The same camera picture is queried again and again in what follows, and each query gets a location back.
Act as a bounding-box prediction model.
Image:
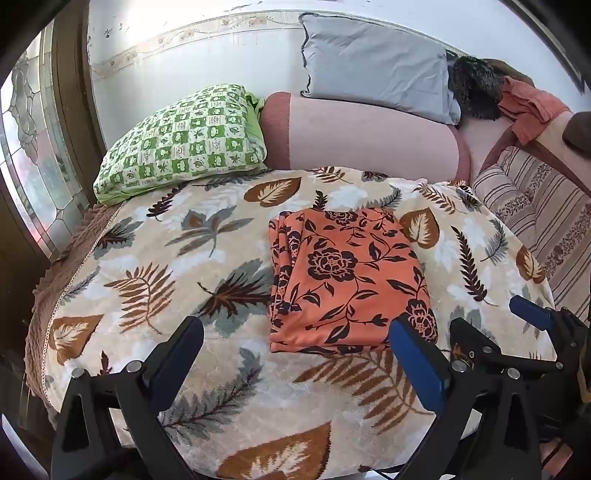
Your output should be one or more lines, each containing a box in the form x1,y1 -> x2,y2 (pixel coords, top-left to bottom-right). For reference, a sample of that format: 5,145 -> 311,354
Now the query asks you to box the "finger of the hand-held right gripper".
509,295 -> 583,339
449,316 -> 566,377

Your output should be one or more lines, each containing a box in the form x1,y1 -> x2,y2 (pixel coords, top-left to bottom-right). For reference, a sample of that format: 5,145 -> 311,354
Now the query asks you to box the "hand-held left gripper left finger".
50,315 -> 205,480

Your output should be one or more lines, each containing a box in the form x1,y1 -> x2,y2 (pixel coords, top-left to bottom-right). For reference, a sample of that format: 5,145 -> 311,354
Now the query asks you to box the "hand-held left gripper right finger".
389,315 -> 542,480

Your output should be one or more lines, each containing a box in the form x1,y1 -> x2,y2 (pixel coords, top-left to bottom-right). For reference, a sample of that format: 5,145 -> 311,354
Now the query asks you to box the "orange floral cloth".
268,208 -> 438,356

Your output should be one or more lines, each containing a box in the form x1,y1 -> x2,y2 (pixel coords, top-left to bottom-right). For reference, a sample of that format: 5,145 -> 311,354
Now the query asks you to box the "leaf printed blanket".
41,166 -> 557,480

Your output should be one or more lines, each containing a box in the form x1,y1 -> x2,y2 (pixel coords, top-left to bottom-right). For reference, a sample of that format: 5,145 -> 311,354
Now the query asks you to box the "brown crochet bedspread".
24,203 -> 125,407

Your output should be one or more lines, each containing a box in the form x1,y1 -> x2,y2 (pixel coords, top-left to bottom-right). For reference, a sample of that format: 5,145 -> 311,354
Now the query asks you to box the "dark brown cushion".
562,111 -> 591,155

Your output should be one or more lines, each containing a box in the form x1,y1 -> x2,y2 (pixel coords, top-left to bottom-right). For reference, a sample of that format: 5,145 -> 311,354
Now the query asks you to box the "salmon cloth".
498,76 -> 571,145

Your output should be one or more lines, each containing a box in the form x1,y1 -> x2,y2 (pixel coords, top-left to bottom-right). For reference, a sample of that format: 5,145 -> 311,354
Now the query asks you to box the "green checked pillow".
93,84 -> 269,207

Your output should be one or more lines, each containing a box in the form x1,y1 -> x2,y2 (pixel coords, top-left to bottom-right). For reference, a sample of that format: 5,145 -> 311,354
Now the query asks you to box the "pink bolster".
259,91 -> 472,184

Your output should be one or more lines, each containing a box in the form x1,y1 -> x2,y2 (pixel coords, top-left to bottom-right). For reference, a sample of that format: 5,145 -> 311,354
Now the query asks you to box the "dark furry cloth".
448,55 -> 509,121

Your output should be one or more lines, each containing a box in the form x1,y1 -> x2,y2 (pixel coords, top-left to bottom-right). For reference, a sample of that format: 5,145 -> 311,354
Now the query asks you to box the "stained glass window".
0,23 -> 90,259

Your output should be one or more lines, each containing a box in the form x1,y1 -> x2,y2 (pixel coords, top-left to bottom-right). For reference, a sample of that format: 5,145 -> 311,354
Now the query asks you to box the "grey pillow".
298,12 -> 461,125

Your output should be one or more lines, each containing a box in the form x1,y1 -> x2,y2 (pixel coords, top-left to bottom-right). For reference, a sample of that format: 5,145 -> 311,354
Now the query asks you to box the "wooden window frame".
51,0 -> 107,204

